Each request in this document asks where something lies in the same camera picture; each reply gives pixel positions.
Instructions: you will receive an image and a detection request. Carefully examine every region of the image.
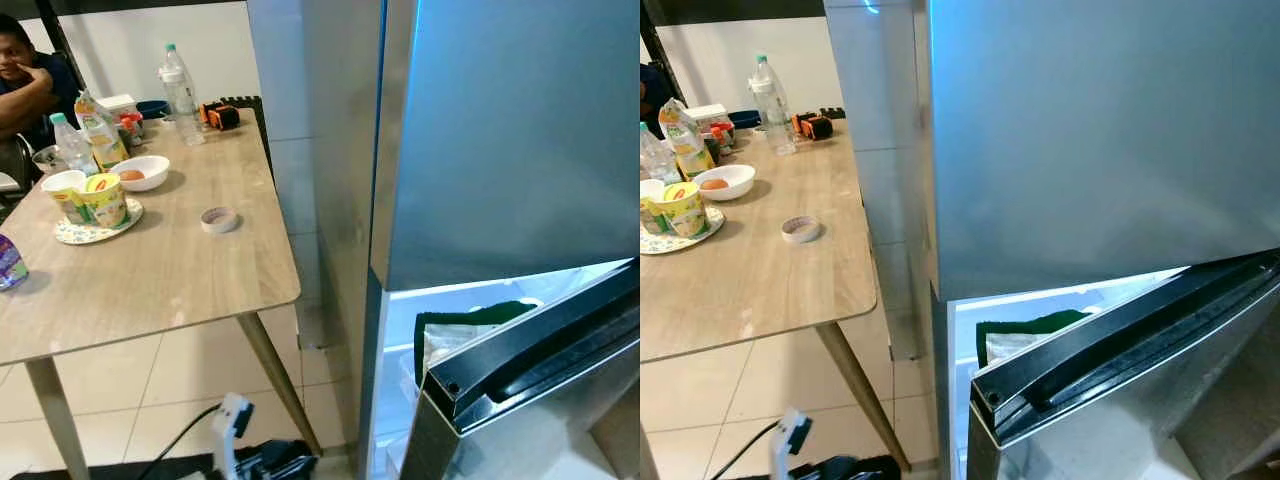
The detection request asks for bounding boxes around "clear bottle white lid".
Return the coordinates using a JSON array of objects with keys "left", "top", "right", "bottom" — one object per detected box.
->
[
  {"left": 750, "top": 77, "right": 798, "bottom": 156},
  {"left": 160, "top": 63, "right": 206, "bottom": 147}
]

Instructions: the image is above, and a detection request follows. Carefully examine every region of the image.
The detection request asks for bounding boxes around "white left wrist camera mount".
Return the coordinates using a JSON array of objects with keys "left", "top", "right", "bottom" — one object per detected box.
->
[
  {"left": 770, "top": 407, "right": 813, "bottom": 480},
  {"left": 212, "top": 393, "right": 253, "bottom": 480}
]

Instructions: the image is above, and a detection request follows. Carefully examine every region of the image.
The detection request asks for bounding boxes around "Peel Fresh juice carton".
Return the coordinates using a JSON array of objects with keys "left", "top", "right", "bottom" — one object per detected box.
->
[
  {"left": 75, "top": 90, "right": 129, "bottom": 171},
  {"left": 658, "top": 98, "right": 716, "bottom": 179}
]

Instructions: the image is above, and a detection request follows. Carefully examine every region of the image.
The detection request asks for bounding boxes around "grey steel fridge cabinet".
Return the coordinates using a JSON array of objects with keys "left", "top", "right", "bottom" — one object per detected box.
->
[
  {"left": 868, "top": 0, "right": 1280, "bottom": 480},
  {"left": 300, "top": 0, "right": 641, "bottom": 480}
]

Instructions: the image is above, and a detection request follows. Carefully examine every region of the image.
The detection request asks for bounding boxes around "purple drink can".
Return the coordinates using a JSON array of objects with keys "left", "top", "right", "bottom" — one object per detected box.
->
[{"left": 0, "top": 234, "right": 29, "bottom": 292}]

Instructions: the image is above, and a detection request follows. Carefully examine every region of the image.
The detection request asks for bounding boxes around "floral paper plate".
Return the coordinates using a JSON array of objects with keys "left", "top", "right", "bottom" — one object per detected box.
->
[
  {"left": 53, "top": 197, "right": 144, "bottom": 246},
  {"left": 640, "top": 205, "right": 725, "bottom": 255}
]

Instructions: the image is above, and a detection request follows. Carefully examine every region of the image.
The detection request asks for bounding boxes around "grey steel freezer door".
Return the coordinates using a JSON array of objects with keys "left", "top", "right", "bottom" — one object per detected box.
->
[
  {"left": 370, "top": 0, "right": 641, "bottom": 293},
  {"left": 912, "top": 0, "right": 1280, "bottom": 303}
]

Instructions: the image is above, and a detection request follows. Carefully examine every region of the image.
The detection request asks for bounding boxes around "black floor mat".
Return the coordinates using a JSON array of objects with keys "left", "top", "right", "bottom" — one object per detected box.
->
[{"left": 10, "top": 462, "right": 213, "bottom": 480}]

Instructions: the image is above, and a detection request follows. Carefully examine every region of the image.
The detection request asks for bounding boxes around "green white food package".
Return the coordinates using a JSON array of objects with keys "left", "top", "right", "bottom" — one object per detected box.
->
[
  {"left": 413, "top": 300, "right": 541, "bottom": 386},
  {"left": 975, "top": 308, "right": 1096, "bottom": 369}
]

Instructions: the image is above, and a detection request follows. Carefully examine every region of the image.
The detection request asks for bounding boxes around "white bowl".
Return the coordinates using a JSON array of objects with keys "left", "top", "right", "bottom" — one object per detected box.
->
[
  {"left": 108, "top": 155, "right": 171, "bottom": 193},
  {"left": 692, "top": 164, "right": 756, "bottom": 201}
]

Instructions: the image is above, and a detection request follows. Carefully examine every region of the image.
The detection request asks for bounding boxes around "orange black device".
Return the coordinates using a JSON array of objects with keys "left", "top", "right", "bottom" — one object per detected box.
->
[
  {"left": 790, "top": 110, "right": 834, "bottom": 141},
  {"left": 198, "top": 100, "right": 241, "bottom": 131}
]

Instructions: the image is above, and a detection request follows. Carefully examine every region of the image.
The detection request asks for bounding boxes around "small water bottle teal cap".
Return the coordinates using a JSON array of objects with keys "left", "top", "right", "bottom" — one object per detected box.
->
[
  {"left": 50, "top": 112, "right": 98, "bottom": 179},
  {"left": 640, "top": 122, "right": 681, "bottom": 186}
]

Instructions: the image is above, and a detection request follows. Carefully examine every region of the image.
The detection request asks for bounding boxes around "grey steel fridge door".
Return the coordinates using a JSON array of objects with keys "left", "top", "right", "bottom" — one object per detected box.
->
[
  {"left": 398, "top": 262, "right": 641, "bottom": 480},
  {"left": 965, "top": 250, "right": 1280, "bottom": 480}
]

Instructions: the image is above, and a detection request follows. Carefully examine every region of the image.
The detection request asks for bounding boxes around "light wooden table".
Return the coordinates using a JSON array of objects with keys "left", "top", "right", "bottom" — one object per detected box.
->
[
  {"left": 640, "top": 115, "right": 911, "bottom": 473},
  {"left": 0, "top": 100, "right": 323, "bottom": 480}
]

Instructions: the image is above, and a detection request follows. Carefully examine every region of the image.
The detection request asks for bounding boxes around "person in dark shirt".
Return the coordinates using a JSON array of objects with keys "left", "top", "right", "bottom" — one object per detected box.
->
[
  {"left": 640, "top": 62, "right": 679, "bottom": 141},
  {"left": 0, "top": 13, "right": 83, "bottom": 141}
]

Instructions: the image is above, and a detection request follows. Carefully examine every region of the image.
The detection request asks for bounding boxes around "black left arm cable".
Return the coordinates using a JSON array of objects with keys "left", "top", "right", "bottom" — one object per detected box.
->
[
  {"left": 135, "top": 403, "right": 223, "bottom": 480},
  {"left": 708, "top": 420, "right": 783, "bottom": 480}
]

